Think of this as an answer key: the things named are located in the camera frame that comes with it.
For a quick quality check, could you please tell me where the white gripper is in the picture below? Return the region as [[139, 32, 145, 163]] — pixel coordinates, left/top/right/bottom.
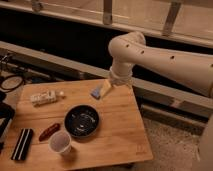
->
[[100, 68, 132, 98]]

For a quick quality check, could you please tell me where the black white striped box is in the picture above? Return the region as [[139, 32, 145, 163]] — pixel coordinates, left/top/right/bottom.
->
[[11, 129, 34, 161]]

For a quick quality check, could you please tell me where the wooden table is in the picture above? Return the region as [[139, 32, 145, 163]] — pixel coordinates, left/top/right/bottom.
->
[[0, 80, 153, 171]]

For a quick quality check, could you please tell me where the black round magnifier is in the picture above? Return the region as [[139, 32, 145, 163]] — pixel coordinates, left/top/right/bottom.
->
[[0, 75, 25, 92]]

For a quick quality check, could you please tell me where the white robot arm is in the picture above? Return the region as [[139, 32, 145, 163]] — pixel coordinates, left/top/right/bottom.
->
[[108, 32, 213, 99]]

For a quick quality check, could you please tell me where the white plastic bottle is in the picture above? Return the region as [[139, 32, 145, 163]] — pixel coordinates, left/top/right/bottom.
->
[[30, 90, 65, 107]]

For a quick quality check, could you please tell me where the blue sponge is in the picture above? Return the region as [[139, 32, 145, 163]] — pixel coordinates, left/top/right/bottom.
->
[[91, 86, 102, 100]]

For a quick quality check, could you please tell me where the black ceramic bowl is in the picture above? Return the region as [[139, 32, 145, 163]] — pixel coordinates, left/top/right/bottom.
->
[[64, 105, 100, 138]]

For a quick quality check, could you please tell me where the red sausage toy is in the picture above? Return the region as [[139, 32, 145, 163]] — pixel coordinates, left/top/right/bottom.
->
[[39, 123, 60, 141]]

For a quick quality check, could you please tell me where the black equipment at left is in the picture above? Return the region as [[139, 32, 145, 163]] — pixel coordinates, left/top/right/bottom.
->
[[0, 91, 15, 153]]

